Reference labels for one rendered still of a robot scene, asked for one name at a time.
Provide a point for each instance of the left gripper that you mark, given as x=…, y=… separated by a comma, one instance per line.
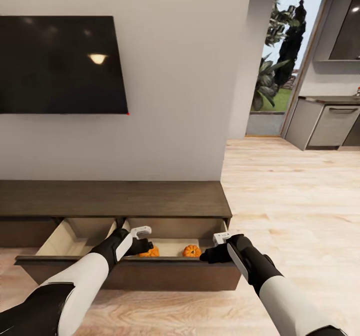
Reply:
x=141, y=246

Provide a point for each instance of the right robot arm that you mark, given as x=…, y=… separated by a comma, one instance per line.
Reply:
x=291, y=312

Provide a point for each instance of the dishwasher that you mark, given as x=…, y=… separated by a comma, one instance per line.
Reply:
x=334, y=124

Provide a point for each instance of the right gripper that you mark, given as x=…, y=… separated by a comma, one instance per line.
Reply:
x=213, y=255

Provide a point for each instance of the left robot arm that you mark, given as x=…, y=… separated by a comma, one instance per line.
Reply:
x=59, y=305

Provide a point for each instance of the fixed window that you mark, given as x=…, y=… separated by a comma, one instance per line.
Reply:
x=290, y=35

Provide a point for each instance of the pumpkin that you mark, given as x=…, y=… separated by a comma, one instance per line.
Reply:
x=191, y=251
x=151, y=253

